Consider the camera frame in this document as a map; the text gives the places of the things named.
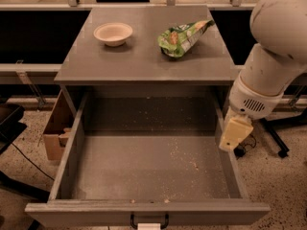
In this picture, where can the grey top drawer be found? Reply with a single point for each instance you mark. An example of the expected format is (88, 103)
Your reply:
(147, 162)

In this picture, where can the green chip bag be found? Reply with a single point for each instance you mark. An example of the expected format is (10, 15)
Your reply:
(177, 41)

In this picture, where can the black bin left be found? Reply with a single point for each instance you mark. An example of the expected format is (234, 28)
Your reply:
(10, 126)

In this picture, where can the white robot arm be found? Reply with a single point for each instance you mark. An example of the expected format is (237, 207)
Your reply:
(278, 57)

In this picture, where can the grey drawer cabinet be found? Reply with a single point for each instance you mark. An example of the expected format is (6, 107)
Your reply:
(136, 87)

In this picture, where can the white gripper with vent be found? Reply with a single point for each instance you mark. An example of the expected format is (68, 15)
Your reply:
(249, 100)

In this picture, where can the black stand frame left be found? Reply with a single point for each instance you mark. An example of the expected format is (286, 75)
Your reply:
(22, 189)

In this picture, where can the white paper bowl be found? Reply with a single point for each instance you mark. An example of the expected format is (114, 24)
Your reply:
(113, 34)

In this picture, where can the black power adapter with cable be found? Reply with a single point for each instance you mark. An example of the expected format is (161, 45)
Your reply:
(249, 143)

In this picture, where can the cardboard box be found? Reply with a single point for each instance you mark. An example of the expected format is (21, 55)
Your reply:
(56, 132)

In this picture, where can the black stand leg right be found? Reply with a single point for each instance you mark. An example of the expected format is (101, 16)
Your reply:
(269, 127)

